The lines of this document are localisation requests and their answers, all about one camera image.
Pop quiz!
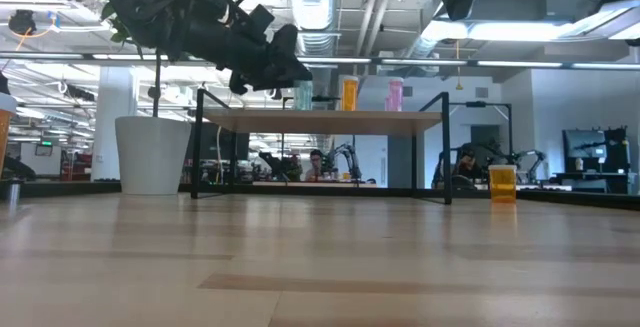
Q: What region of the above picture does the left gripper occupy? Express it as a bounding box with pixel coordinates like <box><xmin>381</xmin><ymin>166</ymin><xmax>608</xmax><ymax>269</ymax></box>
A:
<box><xmin>199</xmin><ymin>4</ymin><xmax>314</xmax><ymax>95</ymax></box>

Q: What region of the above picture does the teal medicine bottle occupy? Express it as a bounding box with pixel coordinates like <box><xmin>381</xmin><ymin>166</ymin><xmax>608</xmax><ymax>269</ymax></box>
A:
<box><xmin>293</xmin><ymin>79</ymin><xmax>314</xmax><ymax>112</ymax></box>

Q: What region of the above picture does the slim orange medicine bottle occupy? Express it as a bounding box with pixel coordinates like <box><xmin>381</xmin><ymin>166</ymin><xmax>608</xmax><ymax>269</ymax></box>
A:
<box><xmin>341</xmin><ymin>75</ymin><xmax>360</xmax><ymax>112</ymax></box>

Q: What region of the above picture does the person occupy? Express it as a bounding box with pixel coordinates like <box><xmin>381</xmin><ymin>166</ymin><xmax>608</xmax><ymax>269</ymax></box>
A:
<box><xmin>452</xmin><ymin>142</ymin><xmax>481</xmax><ymax>188</ymax></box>
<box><xmin>305</xmin><ymin>149</ymin><xmax>326</xmax><ymax>182</ymax></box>

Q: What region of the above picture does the long wooden desk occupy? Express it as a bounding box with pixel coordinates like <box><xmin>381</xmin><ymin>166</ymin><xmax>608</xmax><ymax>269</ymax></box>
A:
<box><xmin>252</xmin><ymin>180</ymin><xmax>379</xmax><ymax>189</ymax></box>

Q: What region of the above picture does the white plant pot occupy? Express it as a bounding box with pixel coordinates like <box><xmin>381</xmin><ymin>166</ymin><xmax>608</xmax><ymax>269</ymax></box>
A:
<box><xmin>114</xmin><ymin>115</ymin><xmax>193</xmax><ymax>197</ymax></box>

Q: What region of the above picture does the green leafy plant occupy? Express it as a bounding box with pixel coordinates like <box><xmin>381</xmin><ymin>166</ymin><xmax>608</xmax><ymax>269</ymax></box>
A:
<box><xmin>97</xmin><ymin>0</ymin><xmax>186</xmax><ymax>118</ymax></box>

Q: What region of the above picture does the white building column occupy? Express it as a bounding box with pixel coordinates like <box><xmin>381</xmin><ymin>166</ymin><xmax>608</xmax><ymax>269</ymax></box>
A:
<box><xmin>91</xmin><ymin>66</ymin><xmax>139</xmax><ymax>182</ymax></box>

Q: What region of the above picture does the dark computer monitor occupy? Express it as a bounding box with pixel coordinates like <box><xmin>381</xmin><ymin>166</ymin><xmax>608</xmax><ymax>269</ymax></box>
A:
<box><xmin>562</xmin><ymin>127</ymin><xmax>609</xmax><ymax>161</ymax></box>

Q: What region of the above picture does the black equipment rack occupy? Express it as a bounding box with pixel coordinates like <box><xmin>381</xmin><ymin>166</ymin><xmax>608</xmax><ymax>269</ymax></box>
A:
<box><xmin>602</xmin><ymin>126</ymin><xmax>632</xmax><ymax>193</ymax></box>

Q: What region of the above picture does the wooden shelf black metal frame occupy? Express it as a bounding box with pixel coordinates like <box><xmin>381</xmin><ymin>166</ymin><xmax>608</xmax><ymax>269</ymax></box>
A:
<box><xmin>191</xmin><ymin>88</ymin><xmax>514</xmax><ymax>206</ymax></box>

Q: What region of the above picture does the black metal table frame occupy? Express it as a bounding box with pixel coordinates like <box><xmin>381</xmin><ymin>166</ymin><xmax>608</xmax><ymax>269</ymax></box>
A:
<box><xmin>0</xmin><ymin>179</ymin><xmax>640</xmax><ymax>212</ymax></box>

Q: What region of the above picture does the black ceiling camera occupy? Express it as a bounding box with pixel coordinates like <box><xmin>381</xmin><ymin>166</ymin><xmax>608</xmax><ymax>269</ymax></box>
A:
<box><xmin>8</xmin><ymin>9</ymin><xmax>37</xmax><ymax>36</ymax></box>

